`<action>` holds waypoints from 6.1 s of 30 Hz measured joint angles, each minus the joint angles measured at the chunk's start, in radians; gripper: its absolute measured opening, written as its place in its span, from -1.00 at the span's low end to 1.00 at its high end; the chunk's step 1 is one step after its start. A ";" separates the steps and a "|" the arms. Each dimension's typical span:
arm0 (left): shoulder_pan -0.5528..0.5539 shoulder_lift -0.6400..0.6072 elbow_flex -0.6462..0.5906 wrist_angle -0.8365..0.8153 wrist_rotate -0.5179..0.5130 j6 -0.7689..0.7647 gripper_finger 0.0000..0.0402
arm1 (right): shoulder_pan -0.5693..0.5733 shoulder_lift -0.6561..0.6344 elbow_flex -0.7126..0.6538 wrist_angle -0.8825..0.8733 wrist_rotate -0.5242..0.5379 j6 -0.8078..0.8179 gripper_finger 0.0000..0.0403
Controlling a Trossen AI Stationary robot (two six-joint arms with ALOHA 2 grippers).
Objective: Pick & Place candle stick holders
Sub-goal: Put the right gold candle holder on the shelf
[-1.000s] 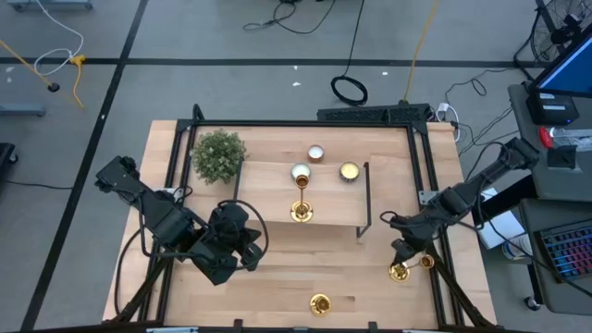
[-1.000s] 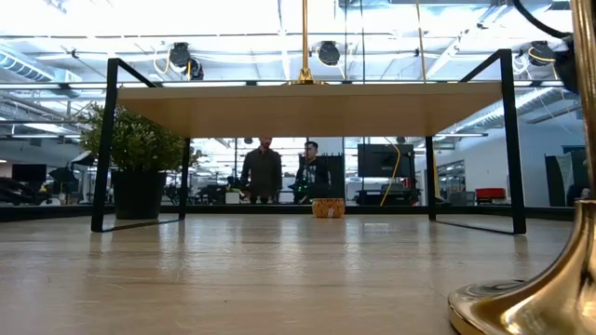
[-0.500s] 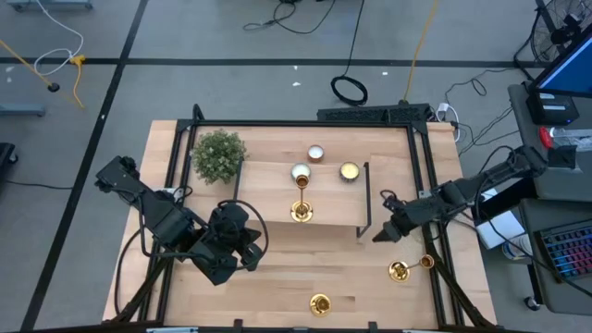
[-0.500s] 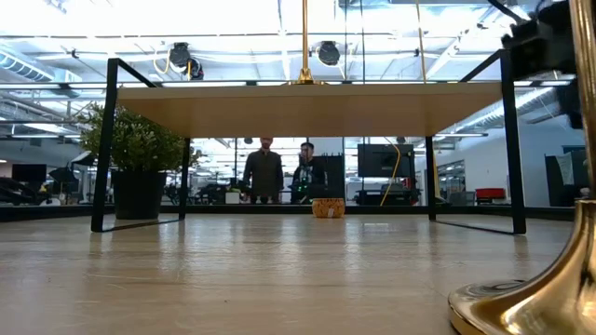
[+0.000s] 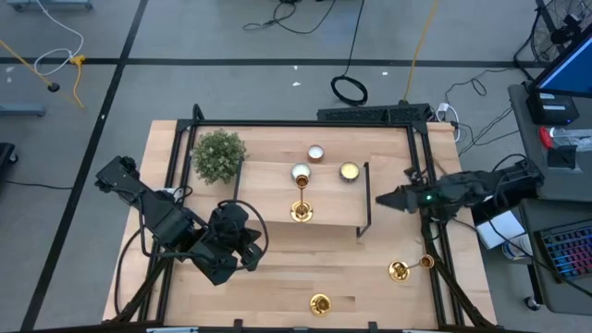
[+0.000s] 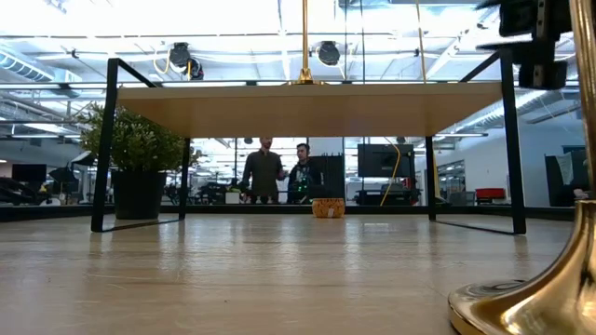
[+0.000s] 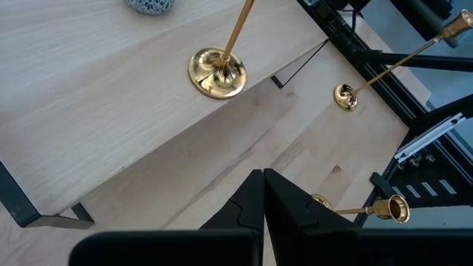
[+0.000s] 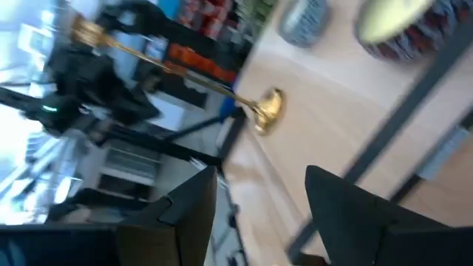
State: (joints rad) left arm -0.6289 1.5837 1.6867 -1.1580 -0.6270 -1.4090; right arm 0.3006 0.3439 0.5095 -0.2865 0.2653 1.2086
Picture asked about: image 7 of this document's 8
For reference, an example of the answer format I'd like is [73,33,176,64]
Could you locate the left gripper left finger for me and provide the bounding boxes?
[68,168,264,266]

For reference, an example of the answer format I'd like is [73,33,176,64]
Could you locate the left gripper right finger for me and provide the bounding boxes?
[264,168,473,266]

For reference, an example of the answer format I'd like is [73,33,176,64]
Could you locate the short gold candlestick holder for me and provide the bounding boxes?
[312,194,411,225]

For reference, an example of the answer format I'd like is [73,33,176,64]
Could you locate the medium gold candlestick holder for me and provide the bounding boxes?
[333,9,473,112]

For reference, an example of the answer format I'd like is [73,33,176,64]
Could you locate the tall gold candlestick holder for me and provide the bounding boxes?
[187,0,256,100]

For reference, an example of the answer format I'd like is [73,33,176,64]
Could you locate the wooden riser shelf black legs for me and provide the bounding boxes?
[0,0,330,228]

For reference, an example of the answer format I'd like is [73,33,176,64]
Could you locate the white aluminium bracket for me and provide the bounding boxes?
[394,112,467,164]

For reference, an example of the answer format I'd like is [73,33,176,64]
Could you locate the black aluminium rig frame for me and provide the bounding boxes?
[295,0,473,230]

